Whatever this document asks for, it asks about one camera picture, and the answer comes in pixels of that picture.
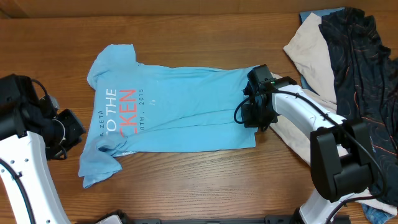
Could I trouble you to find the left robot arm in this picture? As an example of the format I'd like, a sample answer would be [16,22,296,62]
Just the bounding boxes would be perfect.
[1,74,85,223]

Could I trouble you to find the light blue printed t-shirt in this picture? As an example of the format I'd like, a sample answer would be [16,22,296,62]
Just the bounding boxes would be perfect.
[78,44,256,188]

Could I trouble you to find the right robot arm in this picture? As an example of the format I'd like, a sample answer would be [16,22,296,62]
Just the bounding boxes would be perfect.
[235,65,377,224]

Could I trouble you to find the beige garment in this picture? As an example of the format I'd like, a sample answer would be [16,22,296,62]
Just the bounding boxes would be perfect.
[284,13,397,216]

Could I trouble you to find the dark patterned garment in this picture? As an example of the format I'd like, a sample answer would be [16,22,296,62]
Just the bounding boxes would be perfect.
[319,8,397,206]

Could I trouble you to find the dark blue folded cloth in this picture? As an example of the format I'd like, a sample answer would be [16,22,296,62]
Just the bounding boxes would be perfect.
[299,7,344,24]

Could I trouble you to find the blue denim garment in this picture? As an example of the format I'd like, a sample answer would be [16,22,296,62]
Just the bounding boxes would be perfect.
[361,204,394,224]

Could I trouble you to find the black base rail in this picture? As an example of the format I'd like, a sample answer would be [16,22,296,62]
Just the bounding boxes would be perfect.
[99,210,351,224]

